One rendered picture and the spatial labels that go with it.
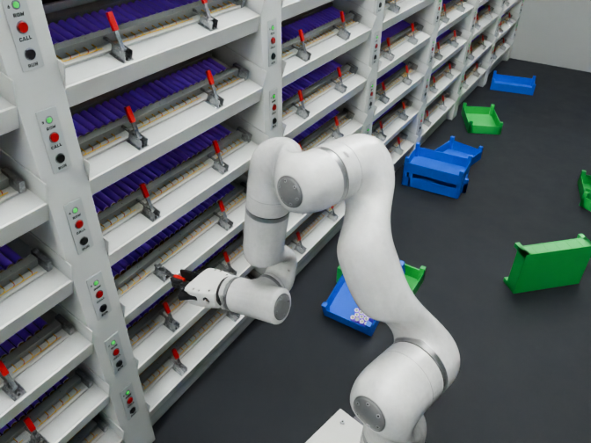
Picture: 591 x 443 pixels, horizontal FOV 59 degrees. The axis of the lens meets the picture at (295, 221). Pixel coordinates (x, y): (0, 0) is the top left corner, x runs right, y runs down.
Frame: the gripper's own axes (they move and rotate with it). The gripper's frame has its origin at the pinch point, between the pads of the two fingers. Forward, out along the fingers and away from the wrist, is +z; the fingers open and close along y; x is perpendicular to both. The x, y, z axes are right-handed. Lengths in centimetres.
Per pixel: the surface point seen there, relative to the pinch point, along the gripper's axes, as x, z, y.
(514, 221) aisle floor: -66, -45, 160
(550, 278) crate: -65, -69, 118
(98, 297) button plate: 9.2, 2.4, -21.2
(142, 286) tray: 0.0, 8.4, -6.3
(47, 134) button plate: 48, -6, -22
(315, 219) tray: -35, 20, 89
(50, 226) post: 30.6, 0.2, -25.3
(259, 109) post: 30, 0, 45
